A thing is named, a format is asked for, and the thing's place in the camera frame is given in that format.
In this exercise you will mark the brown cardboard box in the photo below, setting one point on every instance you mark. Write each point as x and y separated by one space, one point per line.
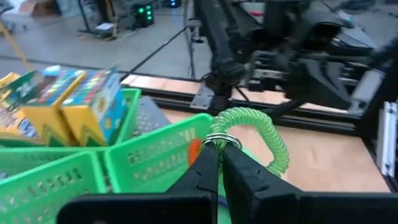
38 7

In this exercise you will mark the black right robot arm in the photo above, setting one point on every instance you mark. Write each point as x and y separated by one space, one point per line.
224 53

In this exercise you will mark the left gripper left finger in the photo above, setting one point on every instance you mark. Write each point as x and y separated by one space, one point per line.
155 208

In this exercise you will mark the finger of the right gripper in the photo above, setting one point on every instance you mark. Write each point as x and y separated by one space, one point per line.
323 84

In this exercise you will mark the silver aluminium bar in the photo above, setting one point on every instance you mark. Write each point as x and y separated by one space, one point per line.
390 140

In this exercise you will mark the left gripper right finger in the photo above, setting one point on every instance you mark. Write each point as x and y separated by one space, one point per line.
280 208

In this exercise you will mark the black tower green lights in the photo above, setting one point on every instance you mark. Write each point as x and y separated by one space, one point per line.
143 14

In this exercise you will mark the grey perforated metal shelf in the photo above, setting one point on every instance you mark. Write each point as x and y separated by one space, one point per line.
149 115

